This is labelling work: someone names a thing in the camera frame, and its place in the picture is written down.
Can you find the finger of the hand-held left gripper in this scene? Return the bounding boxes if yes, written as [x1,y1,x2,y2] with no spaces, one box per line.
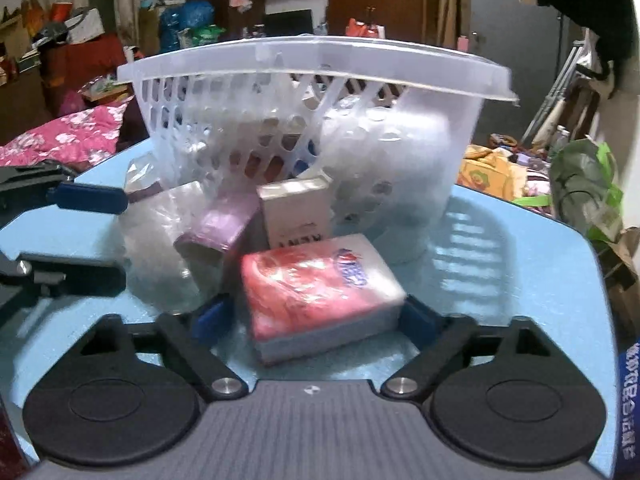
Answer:
[0,159,127,228]
[0,252,127,334]

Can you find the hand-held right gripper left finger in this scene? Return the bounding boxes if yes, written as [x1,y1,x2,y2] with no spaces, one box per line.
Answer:
[72,293,250,402]

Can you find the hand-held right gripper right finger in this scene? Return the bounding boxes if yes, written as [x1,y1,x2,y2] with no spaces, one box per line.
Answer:
[380,293,559,402]

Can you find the pale purple bagged box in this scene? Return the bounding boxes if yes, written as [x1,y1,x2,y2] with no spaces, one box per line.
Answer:
[120,154,262,317]

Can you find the red tissue pack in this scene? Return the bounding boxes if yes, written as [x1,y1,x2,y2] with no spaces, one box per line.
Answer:
[239,233,408,367]

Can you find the white box with black print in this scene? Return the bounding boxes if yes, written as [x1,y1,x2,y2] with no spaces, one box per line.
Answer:
[256,170,335,252]

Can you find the white plastic lattice basket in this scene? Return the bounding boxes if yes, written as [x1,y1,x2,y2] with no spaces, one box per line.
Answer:
[116,34,521,267]

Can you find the pink floral blanket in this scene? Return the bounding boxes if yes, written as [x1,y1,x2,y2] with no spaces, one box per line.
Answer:
[0,104,132,169]

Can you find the red cloth covered furniture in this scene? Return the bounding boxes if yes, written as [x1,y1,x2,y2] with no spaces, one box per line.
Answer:
[39,34,132,117]

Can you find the yellow printed cloth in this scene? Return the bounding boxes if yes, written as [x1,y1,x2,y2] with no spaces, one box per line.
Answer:
[457,143,527,202]

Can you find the blue plastic bags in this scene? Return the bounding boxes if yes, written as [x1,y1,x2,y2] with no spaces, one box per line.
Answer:
[158,0,216,54]

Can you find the green plastic bag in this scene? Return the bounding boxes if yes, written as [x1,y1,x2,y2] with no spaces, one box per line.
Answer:
[548,139,627,242]

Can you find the blue shopping bag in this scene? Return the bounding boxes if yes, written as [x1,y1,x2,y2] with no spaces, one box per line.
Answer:
[611,337,640,480]

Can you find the black monitor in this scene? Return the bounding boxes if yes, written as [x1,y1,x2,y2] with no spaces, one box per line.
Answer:
[263,8,315,39]

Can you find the metal crutch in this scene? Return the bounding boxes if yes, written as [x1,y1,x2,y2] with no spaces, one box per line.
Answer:
[520,39,587,149]

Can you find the orange white plastic bag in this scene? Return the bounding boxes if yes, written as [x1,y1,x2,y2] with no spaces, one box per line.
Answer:
[347,17,387,41]

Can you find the grey metal door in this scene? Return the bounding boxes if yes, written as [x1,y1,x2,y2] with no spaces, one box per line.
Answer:
[471,0,576,61]

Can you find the white black hanging hoodie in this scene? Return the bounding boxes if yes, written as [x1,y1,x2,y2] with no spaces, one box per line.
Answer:
[514,0,640,102]

